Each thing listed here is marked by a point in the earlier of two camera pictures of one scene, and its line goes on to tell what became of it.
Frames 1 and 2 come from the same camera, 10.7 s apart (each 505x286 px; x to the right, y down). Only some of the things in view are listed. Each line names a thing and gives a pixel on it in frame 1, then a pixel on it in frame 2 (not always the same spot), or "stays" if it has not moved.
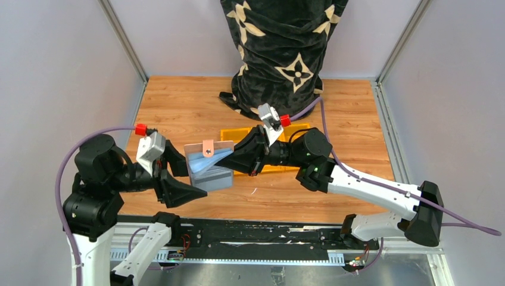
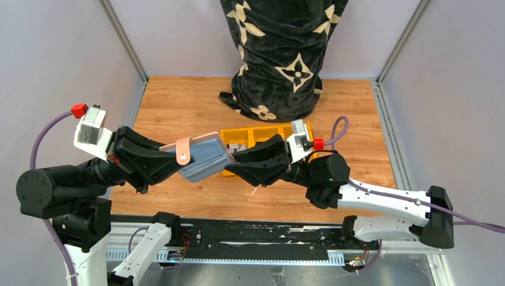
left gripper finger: (175, 193) -> (139, 170)
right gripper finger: (253, 137) -> (272, 147)
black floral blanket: (280, 46) stays
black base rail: (228, 236) stays
